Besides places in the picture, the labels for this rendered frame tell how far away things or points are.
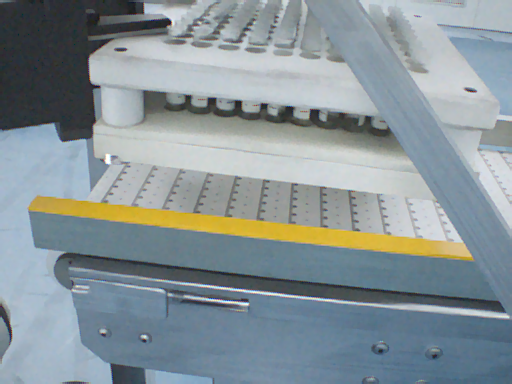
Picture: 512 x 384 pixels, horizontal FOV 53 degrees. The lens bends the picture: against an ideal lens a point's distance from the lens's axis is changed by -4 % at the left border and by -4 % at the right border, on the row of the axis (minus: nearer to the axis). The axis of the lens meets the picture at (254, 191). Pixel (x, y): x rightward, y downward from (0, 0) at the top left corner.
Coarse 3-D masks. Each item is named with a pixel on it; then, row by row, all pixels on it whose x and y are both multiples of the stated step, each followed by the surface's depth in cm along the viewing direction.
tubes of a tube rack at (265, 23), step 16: (224, 0) 43; (240, 0) 46; (256, 0) 44; (272, 0) 45; (288, 0) 45; (208, 16) 37; (224, 16) 38; (240, 16) 39; (256, 16) 43; (272, 16) 39; (288, 16) 40; (384, 16) 43; (240, 32) 35; (272, 32) 38; (288, 32) 35; (304, 32) 36; (320, 32) 36; (384, 32) 38
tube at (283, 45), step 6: (276, 36) 34; (282, 36) 34; (288, 36) 34; (276, 42) 33; (282, 42) 33; (288, 42) 33; (294, 42) 33; (276, 48) 33; (282, 48) 33; (288, 48) 33; (276, 54) 33; (282, 54) 33; (288, 54) 33; (270, 108) 35; (276, 108) 35; (282, 108) 35; (270, 114) 36; (276, 114) 35; (282, 114) 36; (270, 120) 36; (276, 120) 36; (282, 120) 36
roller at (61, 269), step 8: (64, 256) 38; (72, 256) 38; (88, 256) 38; (96, 256) 39; (56, 264) 38; (64, 264) 38; (56, 272) 38; (64, 272) 38; (64, 280) 39; (72, 280) 38
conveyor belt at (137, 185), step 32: (480, 160) 55; (96, 192) 44; (128, 192) 44; (160, 192) 45; (192, 192) 45; (224, 192) 45; (256, 192) 46; (288, 192) 46; (320, 192) 46; (352, 192) 47; (320, 224) 42; (352, 224) 42; (384, 224) 43; (416, 224) 43; (448, 224) 43; (64, 288) 40
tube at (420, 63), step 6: (414, 54) 33; (420, 54) 33; (426, 54) 33; (414, 60) 33; (420, 60) 32; (426, 60) 32; (414, 66) 33; (420, 66) 33; (426, 66) 33; (420, 72) 33; (426, 72) 33
